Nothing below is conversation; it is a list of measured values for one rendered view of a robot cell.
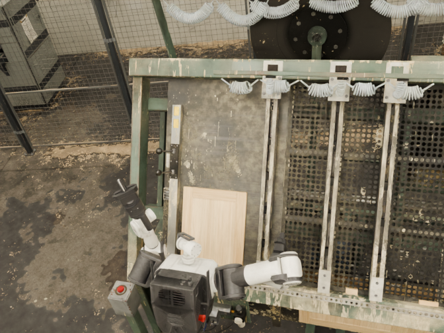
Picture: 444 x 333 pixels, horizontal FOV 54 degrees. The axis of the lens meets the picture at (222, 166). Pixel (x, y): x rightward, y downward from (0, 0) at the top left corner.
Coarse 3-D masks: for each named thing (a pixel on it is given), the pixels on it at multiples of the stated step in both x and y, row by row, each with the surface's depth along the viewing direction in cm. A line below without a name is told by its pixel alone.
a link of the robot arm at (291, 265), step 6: (282, 258) 181; (288, 258) 179; (294, 258) 180; (282, 264) 180; (288, 264) 178; (294, 264) 178; (300, 264) 182; (282, 270) 179; (288, 270) 177; (294, 270) 177; (300, 270) 180; (288, 276) 177; (294, 276) 176; (300, 276) 178
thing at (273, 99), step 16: (272, 64) 220; (272, 80) 208; (272, 96) 221; (272, 112) 229; (272, 128) 226; (272, 144) 227; (272, 160) 228; (272, 176) 229; (272, 192) 232; (272, 208) 236
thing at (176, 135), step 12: (180, 108) 243; (180, 120) 244; (180, 132) 246; (180, 144) 247; (180, 156) 249; (168, 204) 250; (168, 216) 251; (168, 228) 251; (168, 240) 252; (168, 252) 253
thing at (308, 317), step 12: (312, 276) 252; (336, 276) 247; (360, 288) 247; (420, 288) 235; (300, 312) 280; (312, 312) 277; (324, 324) 282; (336, 324) 278; (348, 324) 275; (360, 324) 272; (372, 324) 268; (384, 324) 265
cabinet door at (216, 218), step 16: (192, 192) 248; (208, 192) 245; (224, 192) 242; (240, 192) 240; (192, 208) 249; (208, 208) 246; (224, 208) 243; (240, 208) 240; (192, 224) 250; (208, 224) 247; (224, 224) 244; (240, 224) 241; (208, 240) 248; (224, 240) 245; (240, 240) 242; (208, 256) 249; (224, 256) 246; (240, 256) 243
